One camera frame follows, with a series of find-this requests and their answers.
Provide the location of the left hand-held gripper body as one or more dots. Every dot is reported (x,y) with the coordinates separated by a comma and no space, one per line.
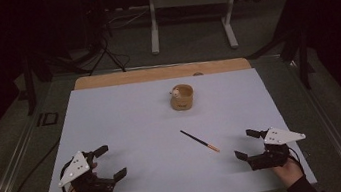
(86,185)

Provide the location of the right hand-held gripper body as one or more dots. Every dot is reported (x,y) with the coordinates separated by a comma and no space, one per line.
(273,157)

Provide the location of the black brush with wooden tip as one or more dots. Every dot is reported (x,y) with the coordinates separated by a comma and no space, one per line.
(199,141)

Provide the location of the wooden pen holder cup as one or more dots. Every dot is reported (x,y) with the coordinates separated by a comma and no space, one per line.
(181,99)

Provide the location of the person's right hand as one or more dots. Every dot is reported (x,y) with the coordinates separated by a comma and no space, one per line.
(288,172)

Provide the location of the white table mat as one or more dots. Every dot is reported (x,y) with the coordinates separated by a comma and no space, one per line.
(149,126)

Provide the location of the black stand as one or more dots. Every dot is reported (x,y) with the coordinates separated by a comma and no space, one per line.
(303,63)

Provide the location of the wooden table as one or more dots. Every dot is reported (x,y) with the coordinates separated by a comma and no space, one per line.
(155,74)

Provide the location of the black tripod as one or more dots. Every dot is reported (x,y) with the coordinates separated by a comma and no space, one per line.
(106,53)

